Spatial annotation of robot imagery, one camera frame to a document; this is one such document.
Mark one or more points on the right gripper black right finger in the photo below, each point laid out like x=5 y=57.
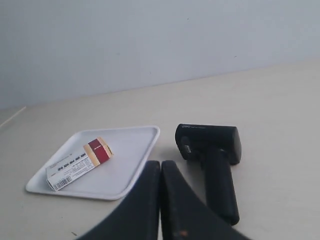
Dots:
x=183 y=215

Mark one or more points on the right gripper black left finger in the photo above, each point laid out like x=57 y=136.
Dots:
x=137 y=216

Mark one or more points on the black handheld barcode scanner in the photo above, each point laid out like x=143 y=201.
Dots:
x=216 y=148

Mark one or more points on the white red medicine box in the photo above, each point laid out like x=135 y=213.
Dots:
x=77 y=163

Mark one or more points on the white plastic tray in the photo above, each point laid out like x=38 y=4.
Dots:
x=131 y=147

